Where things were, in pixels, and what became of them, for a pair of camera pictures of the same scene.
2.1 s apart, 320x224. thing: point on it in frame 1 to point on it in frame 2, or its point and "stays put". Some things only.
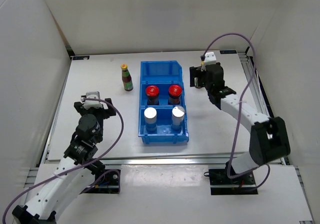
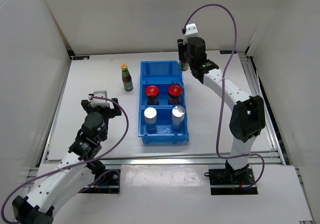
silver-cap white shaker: (150, 118) stays put
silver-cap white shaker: (177, 115) stays put
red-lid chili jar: (175, 91) stays put
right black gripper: (194, 72) to (181, 48)
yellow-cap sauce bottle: (196, 79) to (184, 65)
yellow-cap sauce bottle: (127, 81) stays put
